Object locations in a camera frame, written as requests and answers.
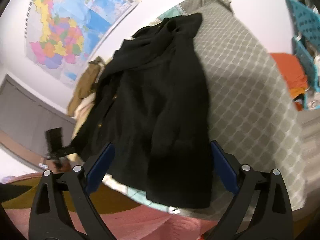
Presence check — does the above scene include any black garment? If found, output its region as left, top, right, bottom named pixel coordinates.
left=71, top=12, right=213, bottom=209

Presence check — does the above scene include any dark yellow fabric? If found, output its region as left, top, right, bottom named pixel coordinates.
left=2, top=185, right=143, bottom=210

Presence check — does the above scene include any orange cloth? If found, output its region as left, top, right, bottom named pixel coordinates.
left=270, top=52, right=309, bottom=110

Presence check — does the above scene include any cream garment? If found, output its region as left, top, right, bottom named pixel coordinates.
left=74, top=96, right=95, bottom=130

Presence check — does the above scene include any mustard garment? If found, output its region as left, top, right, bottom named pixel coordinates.
left=67, top=56, right=107, bottom=115

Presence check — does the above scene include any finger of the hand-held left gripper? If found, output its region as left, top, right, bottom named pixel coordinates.
left=62, top=145, right=76, bottom=156

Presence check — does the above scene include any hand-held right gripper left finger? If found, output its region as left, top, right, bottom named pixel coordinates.
left=28, top=142, right=118, bottom=240

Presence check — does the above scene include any grey wooden door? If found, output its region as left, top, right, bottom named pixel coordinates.
left=0, top=74, right=77, bottom=155

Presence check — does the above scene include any colourful wall map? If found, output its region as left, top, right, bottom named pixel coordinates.
left=24, top=0, right=147, bottom=89

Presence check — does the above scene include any blue plastic hanging basket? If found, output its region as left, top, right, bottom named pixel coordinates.
left=285, top=0, right=320, bottom=40
left=292, top=36, right=320, bottom=93

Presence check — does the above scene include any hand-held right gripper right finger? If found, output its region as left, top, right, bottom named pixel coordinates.
left=204, top=141, right=293, bottom=240

